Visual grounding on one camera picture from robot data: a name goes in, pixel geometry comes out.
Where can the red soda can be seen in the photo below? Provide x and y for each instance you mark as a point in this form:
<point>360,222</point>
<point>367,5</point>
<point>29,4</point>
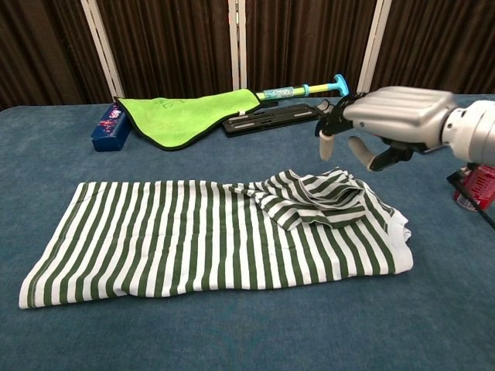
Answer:
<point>483,183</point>

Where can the black folding stand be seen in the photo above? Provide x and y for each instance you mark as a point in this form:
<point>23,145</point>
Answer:
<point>251,121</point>

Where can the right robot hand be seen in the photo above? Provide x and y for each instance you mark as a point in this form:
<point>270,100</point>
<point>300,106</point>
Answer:
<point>398,114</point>

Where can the blue green toy pump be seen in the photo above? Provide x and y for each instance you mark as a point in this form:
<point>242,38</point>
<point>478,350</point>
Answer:
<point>278,94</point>

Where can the blue printed carton box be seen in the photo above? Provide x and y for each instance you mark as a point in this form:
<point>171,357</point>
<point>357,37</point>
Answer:
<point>110,131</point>

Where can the white screen frame post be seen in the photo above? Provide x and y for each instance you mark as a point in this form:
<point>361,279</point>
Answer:
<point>373,38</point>
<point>102,50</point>
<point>237,38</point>

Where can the green microfiber cloth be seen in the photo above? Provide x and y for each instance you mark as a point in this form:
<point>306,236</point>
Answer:
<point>174,116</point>

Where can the green white striped T-shirt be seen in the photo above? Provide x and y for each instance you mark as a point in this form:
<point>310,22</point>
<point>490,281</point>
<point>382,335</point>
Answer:
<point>154,239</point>

